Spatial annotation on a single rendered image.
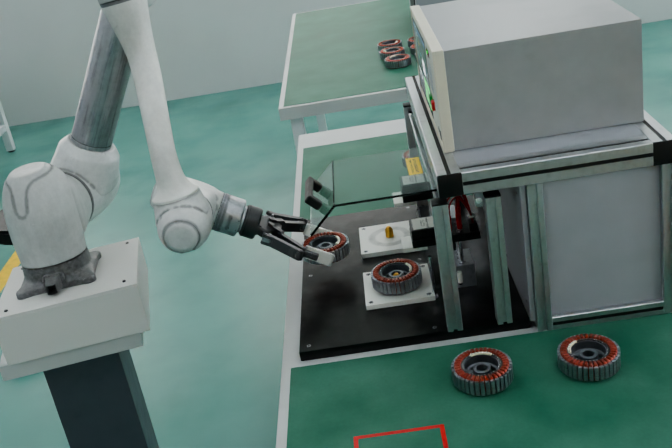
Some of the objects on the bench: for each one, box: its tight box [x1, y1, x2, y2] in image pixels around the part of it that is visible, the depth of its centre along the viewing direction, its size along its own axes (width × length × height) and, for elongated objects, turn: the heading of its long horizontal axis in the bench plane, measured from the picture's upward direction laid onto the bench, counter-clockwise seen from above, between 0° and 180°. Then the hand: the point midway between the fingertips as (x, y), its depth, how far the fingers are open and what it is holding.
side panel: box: [525, 163, 672, 332], centre depth 167 cm, size 28×3×32 cm, turn 111°
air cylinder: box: [454, 248, 477, 288], centre depth 192 cm, size 5×8×6 cm
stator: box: [451, 347, 513, 396], centre depth 161 cm, size 11×11×4 cm
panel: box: [483, 186, 536, 321], centre depth 198 cm, size 1×66×30 cm, turn 21°
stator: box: [557, 333, 621, 381], centre depth 160 cm, size 11×11×4 cm
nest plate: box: [359, 220, 410, 259], centre depth 216 cm, size 15×15×1 cm
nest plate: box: [363, 263, 436, 310], centre depth 193 cm, size 15×15×1 cm
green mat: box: [286, 313, 672, 448], centre depth 145 cm, size 94×61×1 cm, turn 111°
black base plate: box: [299, 195, 530, 361], centre depth 205 cm, size 47×64×2 cm
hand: (325, 246), depth 203 cm, fingers closed on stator, 11 cm apart
